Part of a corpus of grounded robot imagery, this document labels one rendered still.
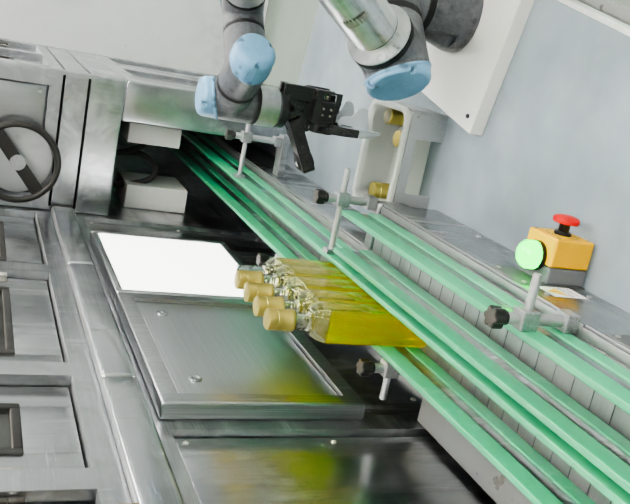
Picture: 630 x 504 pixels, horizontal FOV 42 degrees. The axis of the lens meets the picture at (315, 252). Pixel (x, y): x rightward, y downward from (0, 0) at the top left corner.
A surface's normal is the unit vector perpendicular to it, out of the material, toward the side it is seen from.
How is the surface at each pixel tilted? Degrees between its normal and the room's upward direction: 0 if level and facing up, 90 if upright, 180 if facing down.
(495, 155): 0
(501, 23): 0
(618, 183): 0
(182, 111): 90
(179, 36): 90
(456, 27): 72
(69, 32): 90
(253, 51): 90
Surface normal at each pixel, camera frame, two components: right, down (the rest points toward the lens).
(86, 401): 0.19, -0.95
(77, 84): 0.36, 0.31
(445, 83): -0.91, -0.08
